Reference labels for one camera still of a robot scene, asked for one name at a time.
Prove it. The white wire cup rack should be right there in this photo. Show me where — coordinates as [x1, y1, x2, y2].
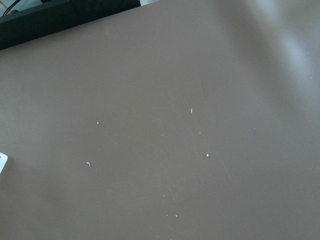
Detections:
[0, 152, 8, 174]

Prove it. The black tray at table edge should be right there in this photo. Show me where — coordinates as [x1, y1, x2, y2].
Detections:
[0, 0, 141, 50]

